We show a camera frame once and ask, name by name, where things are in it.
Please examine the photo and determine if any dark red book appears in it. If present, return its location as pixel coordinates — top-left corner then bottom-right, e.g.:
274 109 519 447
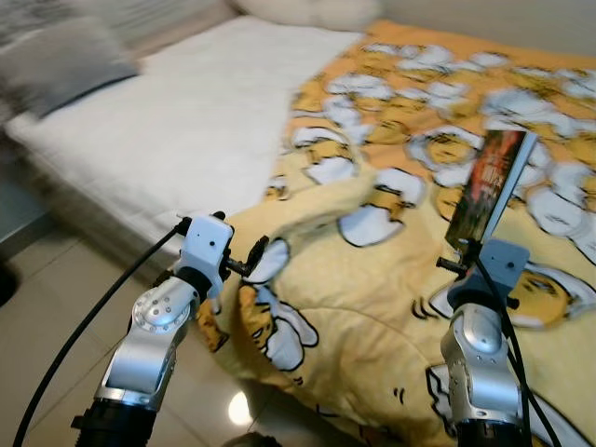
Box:
445 130 539 251

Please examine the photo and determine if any yellow cartoon print blanket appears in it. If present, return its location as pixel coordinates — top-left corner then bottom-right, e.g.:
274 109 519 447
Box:
191 20 596 447

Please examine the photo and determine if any grey pillow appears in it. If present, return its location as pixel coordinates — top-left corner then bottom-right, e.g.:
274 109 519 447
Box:
0 19 141 120

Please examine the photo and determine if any white quilted mattress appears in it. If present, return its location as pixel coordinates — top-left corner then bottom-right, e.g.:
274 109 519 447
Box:
5 14 364 252

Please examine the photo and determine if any cream knotted pillow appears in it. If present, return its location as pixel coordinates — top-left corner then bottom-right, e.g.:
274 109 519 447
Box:
228 0 383 34

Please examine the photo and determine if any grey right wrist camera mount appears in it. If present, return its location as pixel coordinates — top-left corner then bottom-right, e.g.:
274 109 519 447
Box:
449 239 532 313

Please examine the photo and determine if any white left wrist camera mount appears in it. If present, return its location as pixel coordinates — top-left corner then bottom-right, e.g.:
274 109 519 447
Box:
175 212 234 299

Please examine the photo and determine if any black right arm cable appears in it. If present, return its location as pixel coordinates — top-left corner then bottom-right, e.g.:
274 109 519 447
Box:
475 265 564 447

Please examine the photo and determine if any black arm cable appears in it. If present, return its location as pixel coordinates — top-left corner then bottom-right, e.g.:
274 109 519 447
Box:
475 265 564 447
11 219 192 447

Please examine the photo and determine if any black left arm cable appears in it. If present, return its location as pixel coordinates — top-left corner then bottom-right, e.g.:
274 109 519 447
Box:
11 219 192 447

